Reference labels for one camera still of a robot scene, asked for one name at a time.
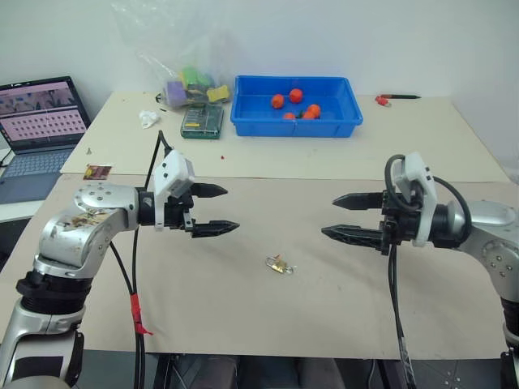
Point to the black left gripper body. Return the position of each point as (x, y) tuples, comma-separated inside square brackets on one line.
[(176, 212)]

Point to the crumpled white paper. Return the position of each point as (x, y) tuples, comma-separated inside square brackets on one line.
[(148, 118)]

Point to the orange toy fruit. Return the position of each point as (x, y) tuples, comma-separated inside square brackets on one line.
[(277, 101), (296, 95), (313, 109), (289, 116)]

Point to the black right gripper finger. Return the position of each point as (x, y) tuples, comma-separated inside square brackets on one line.
[(359, 202), (353, 235)]

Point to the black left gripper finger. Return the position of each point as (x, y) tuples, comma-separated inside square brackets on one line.
[(215, 229), (208, 190)]

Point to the small brass padlock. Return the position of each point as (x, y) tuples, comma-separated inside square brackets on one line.
[(277, 264)]

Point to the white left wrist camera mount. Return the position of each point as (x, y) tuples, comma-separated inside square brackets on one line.
[(172, 172)]

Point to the clear bag of colourful items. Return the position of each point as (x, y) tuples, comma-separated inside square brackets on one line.
[(190, 87)]

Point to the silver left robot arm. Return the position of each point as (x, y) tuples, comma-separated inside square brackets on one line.
[(93, 227)]

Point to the green screwdriver bit box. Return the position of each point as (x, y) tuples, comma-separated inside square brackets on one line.
[(202, 121)]

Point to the blue plastic bin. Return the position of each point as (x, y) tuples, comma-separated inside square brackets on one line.
[(296, 125)]

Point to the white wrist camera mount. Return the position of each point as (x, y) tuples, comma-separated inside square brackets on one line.
[(172, 172), (423, 190)]

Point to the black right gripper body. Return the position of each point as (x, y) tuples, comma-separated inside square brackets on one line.
[(399, 225)]

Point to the black pen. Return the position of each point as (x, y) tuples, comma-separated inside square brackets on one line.
[(403, 96)]

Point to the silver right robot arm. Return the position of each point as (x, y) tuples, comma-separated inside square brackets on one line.
[(488, 239)]

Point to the open grey laptop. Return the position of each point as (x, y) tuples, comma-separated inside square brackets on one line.
[(36, 133)]

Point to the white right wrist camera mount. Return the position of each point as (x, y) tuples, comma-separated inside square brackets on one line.
[(423, 190)]

